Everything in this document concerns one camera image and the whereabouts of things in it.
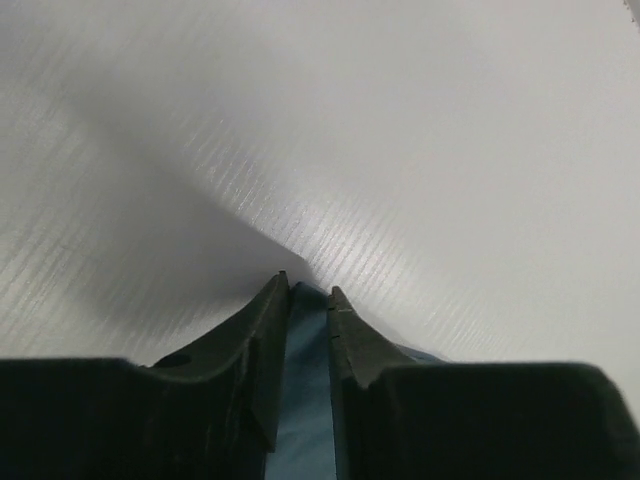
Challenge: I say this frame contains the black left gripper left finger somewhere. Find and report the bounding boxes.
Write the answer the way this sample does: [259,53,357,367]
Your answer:
[1,273,291,479]

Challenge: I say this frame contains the grey-blue t shirt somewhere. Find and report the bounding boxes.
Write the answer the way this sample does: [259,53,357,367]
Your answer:
[264,280,451,480]

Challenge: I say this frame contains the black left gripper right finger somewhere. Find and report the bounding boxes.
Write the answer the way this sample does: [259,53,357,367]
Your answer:
[327,288,639,479]

